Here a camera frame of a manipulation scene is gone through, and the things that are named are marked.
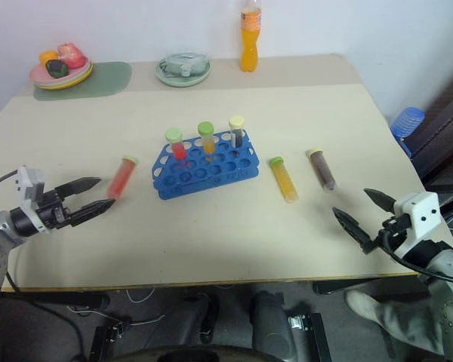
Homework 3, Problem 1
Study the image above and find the dark rounded robot leg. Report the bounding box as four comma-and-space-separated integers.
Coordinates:
250, 290, 300, 362
145, 292, 220, 359

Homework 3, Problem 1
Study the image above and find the stack of coloured plates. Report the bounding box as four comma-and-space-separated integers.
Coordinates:
29, 59, 94, 91

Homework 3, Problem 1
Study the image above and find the pink toy fruit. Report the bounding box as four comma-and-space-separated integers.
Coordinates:
57, 42, 86, 70

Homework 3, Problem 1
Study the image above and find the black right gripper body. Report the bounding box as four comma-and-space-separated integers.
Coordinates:
360, 216, 412, 254

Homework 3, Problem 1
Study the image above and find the green placemat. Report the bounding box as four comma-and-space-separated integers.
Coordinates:
32, 61, 133, 102

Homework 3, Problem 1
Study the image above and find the white thin cable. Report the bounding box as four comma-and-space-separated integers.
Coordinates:
66, 289, 167, 328

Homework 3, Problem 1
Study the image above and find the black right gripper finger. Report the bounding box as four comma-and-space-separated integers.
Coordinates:
363, 188, 396, 219
331, 206, 372, 250

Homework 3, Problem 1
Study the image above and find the blue test tube rack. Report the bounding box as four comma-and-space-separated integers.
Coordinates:
151, 130, 259, 201

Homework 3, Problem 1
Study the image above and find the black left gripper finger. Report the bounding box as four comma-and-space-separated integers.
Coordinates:
68, 198, 116, 228
55, 176, 102, 199

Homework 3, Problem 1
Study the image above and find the orange soda bottle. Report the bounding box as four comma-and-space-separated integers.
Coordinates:
239, 0, 263, 73

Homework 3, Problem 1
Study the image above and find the grey-green folded cloth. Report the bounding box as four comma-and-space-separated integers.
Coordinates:
159, 52, 208, 78

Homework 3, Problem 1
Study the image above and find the dark toy vegetable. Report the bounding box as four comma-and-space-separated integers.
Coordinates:
45, 59, 69, 79

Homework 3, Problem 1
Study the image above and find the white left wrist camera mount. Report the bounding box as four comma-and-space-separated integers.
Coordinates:
9, 166, 52, 235

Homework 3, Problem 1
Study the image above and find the black metal bracket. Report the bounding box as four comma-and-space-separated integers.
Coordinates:
88, 320, 131, 362
286, 312, 332, 362

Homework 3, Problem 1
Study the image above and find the green plate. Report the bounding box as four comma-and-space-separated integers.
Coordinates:
153, 56, 213, 88

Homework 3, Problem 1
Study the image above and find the blue water jug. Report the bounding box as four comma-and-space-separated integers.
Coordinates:
390, 106, 427, 159

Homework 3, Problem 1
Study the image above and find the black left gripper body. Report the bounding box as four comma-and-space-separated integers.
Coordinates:
35, 189, 73, 229

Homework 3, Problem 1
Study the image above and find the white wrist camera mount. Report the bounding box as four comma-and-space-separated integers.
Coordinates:
9, 166, 52, 235
390, 192, 442, 261

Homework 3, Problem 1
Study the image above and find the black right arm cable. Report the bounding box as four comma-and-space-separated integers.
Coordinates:
381, 228, 453, 286

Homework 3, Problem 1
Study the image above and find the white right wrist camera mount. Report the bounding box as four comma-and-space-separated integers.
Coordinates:
390, 192, 442, 261

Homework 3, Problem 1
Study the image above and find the orange toy fruit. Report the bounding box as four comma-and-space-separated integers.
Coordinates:
39, 50, 60, 68

